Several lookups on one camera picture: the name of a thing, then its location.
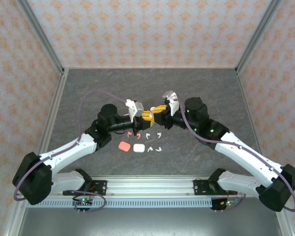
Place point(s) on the white earbud charging case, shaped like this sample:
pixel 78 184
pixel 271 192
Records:
pixel 139 148

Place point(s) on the pink earbud charging case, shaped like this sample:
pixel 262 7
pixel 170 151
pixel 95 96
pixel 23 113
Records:
pixel 124 146

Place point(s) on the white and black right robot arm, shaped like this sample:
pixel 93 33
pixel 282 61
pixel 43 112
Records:
pixel 245 157

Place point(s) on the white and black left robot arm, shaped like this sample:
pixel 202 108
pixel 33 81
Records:
pixel 64 152

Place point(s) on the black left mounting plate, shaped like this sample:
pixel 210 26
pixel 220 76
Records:
pixel 100 183

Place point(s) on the black mounting plate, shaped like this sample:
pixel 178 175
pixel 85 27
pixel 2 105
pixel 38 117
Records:
pixel 100 183
pixel 199 189

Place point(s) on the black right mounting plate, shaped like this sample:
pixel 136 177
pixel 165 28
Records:
pixel 199 189

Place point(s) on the left circuit board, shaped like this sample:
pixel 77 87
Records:
pixel 83 202

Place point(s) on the circuit board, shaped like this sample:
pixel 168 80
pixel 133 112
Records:
pixel 83 202
pixel 227 203

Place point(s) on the right circuit board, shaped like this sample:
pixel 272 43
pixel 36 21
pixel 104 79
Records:
pixel 227 203

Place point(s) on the grey metal front panel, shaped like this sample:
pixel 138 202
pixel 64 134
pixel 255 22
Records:
pixel 150 223

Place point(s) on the aluminium back floor rail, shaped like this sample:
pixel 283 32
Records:
pixel 150 67

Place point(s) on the aluminium floor rail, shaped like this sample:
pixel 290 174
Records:
pixel 53 108
pixel 249 110
pixel 150 67

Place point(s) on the aluminium right floor rail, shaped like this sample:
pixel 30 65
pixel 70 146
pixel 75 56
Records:
pixel 249 110

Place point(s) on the aluminium left floor rail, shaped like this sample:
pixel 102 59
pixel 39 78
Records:
pixel 53 108

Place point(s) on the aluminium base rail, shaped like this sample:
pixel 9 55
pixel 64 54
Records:
pixel 150 186

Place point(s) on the aluminium right frame post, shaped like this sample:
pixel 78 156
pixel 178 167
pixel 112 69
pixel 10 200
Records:
pixel 256 37

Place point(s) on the aluminium frame post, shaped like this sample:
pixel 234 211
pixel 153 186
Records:
pixel 42 37
pixel 256 37

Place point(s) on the aluminium left frame post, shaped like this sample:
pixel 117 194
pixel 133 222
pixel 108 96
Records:
pixel 42 37

